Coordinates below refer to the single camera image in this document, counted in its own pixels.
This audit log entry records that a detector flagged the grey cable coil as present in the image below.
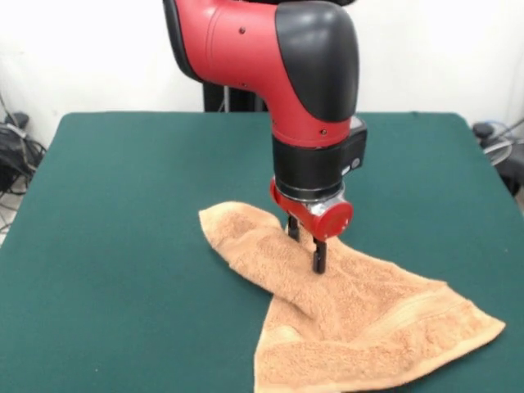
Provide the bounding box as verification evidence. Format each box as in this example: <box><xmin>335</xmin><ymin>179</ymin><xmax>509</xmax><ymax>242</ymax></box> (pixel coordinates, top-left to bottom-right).
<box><xmin>472</xmin><ymin>118</ymin><xmax>524</xmax><ymax>197</ymax></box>

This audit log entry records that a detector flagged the black cable bundle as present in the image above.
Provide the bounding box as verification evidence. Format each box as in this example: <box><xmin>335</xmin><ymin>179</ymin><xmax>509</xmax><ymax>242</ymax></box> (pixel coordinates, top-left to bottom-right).
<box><xmin>0</xmin><ymin>89</ymin><xmax>48</xmax><ymax>234</ymax></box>

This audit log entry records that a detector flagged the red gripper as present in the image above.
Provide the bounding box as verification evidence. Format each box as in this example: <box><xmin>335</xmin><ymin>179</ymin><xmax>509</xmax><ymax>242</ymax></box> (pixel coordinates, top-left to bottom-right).
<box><xmin>269</xmin><ymin>178</ymin><xmax>355</xmax><ymax>274</ymax></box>

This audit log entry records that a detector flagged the orange terry towel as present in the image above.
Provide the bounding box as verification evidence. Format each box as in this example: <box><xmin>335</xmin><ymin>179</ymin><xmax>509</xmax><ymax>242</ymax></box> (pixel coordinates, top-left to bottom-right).
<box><xmin>198</xmin><ymin>199</ymin><xmax>507</xmax><ymax>393</ymax></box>

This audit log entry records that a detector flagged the dark green table cloth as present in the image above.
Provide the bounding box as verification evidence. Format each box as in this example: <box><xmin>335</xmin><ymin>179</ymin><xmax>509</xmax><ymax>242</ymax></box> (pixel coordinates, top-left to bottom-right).
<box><xmin>0</xmin><ymin>111</ymin><xmax>524</xmax><ymax>393</ymax></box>

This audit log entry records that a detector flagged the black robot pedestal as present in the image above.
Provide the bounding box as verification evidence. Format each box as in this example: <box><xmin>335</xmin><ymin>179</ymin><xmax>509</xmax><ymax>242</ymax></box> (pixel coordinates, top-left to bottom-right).
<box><xmin>202</xmin><ymin>79</ymin><xmax>271</xmax><ymax>112</ymax></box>

